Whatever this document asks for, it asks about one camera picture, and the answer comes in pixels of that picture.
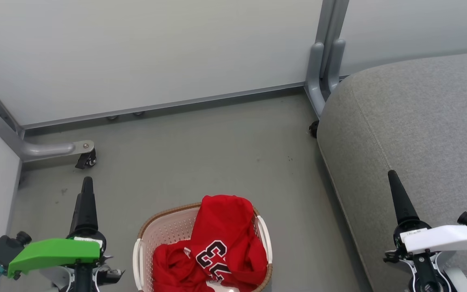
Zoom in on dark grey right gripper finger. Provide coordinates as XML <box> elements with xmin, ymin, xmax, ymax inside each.
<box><xmin>387</xmin><ymin>170</ymin><xmax>421</xmax><ymax>226</ymax></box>

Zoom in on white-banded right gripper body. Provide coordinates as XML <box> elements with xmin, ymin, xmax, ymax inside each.
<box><xmin>393</xmin><ymin>219</ymin><xmax>467</xmax><ymax>254</ymax></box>

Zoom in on black caster wheel with brake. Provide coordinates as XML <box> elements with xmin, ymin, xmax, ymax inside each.
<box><xmin>75</xmin><ymin>148</ymin><xmax>97</xmax><ymax>170</ymax></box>

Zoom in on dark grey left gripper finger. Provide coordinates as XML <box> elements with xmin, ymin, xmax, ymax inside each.
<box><xmin>69</xmin><ymin>176</ymin><xmax>99</xmax><ymax>233</ymax></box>

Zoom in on grey metal partition bottom rail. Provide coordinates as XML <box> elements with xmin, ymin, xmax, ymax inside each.
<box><xmin>21</xmin><ymin>81</ymin><xmax>307</xmax><ymax>131</ymax></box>

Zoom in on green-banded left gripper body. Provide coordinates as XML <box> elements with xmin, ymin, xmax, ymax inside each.
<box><xmin>8</xmin><ymin>229</ymin><xmax>107</xmax><ymax>279</ymax></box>

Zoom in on grey fabric sofa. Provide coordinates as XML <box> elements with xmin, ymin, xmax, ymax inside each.
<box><xmin>317</xmin><ymin>51</ymin><xmax>467</xmax><ymax>292</ymax></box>

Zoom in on white laundry basket brown rim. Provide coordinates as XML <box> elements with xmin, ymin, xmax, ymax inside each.
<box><xmin>133</xmin><ymin>202</ymin><xmax>273</xmax><ymax>292</ymax></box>

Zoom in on grey partition leg with bolt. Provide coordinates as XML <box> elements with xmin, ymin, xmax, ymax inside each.
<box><xmin>0</xmin><ymin>73</ymin><xmax>95</xmax><ymax>163</ymax></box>

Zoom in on red jersey with number print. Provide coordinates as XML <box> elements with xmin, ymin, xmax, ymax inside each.
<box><xmin>188</xmin><ymin>195</ymin><xmax>269</xmax><ymax>292</ymax></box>

